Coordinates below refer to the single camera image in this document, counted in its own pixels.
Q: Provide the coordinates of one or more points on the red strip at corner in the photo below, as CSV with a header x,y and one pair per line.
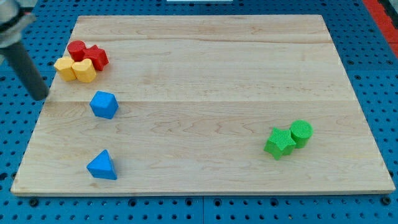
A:
x,y
382,15

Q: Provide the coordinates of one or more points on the yellow hexagon block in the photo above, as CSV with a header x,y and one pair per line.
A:
x,y
63,67

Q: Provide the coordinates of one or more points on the green star block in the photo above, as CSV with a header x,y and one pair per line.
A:
x,y
280,143

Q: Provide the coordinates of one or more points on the wooden board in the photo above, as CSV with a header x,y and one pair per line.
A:
x,y
198,98

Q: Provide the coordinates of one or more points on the green cylinder block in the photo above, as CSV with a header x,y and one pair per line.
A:
x,y
301,132

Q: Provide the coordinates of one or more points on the red cylinder block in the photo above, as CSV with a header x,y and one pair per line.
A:
x,y
76,50

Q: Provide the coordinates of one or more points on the blue cube block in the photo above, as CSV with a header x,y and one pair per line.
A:
x,y
104,105

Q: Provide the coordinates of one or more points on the red star block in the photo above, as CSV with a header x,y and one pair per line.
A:
x,y
98,57

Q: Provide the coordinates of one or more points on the blue triangle block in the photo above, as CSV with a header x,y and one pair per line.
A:
x,y
102,167

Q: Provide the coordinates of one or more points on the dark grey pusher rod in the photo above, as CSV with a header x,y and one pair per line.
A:
x,y
26,73

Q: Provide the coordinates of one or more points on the yellow heart block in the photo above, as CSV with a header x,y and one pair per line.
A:
x,y
84,70

